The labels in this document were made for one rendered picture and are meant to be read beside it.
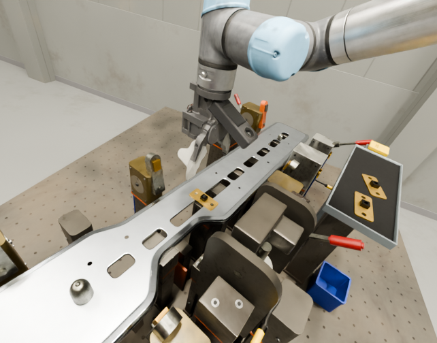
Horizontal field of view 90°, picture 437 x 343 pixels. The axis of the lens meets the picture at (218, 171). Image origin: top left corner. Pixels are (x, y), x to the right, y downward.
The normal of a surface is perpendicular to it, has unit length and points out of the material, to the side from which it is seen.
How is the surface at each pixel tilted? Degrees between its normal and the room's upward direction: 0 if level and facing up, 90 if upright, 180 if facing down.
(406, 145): 90
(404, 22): 105
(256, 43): 81
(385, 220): 0
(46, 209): 0
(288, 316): 0
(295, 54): 88
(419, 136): 90
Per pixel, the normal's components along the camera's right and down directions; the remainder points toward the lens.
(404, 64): -0.36, 0.55
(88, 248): 0.18, -0.76
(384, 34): -0.68, 0.62
